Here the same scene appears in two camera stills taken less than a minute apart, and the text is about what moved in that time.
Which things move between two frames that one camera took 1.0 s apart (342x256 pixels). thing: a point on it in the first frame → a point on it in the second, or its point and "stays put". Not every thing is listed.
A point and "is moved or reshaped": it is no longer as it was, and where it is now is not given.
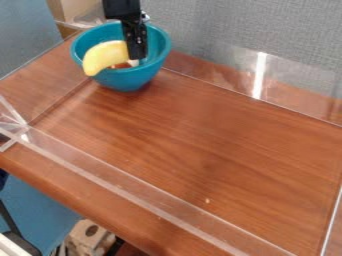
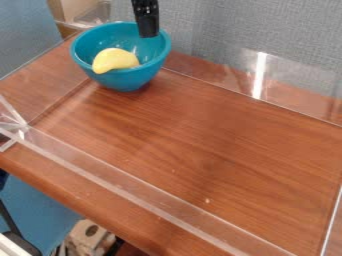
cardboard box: [74, 15] stays put
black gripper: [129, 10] → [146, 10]
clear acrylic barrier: [225, 149] stays put
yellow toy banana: [105, 54] is moved or reshaped
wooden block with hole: [88, 239] stays put
